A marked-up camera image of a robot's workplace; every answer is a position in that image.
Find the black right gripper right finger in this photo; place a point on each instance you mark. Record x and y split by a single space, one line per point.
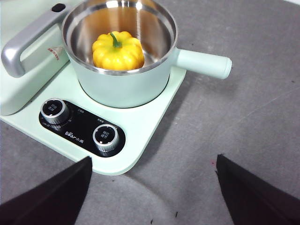
257 201

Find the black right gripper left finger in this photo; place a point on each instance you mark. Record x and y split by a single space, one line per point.
51 201

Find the yellow pumpkin with green stem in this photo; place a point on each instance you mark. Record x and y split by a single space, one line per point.
117 55

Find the silver control knob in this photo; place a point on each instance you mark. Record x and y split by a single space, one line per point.
106 137
54 110

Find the green breakfast machine base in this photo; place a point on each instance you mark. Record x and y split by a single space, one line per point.
145 131

